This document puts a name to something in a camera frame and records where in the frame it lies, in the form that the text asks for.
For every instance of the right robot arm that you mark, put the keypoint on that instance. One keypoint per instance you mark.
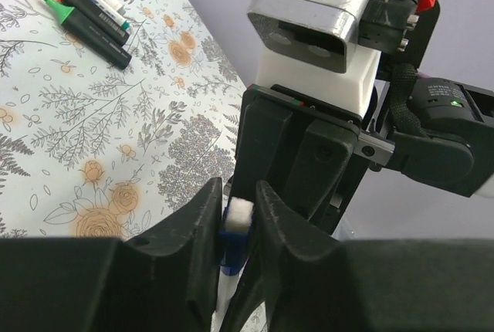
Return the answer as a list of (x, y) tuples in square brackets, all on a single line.
[(432, 130)]

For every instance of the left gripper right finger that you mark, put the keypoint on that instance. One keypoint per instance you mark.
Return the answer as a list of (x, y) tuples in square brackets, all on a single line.
[(308, 281)]

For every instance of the green capped black highlighter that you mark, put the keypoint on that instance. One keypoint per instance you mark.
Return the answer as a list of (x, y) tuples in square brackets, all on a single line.
[(77, 24)]

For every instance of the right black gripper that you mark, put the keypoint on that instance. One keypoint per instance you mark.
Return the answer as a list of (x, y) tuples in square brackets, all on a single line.
[(304, 151)]

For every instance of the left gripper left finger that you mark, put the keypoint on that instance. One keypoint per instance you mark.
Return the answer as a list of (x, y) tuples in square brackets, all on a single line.
[(164, 279)]

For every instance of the floral tablecloth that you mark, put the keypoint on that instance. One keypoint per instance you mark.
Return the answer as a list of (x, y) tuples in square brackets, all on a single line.
[(87, 149)]

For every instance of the orange black highlighter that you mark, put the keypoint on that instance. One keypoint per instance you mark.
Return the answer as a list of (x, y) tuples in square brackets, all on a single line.
[(98, 16)]

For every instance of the blue capped white pen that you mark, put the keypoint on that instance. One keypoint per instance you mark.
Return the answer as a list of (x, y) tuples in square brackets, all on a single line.
[(233, 239)]

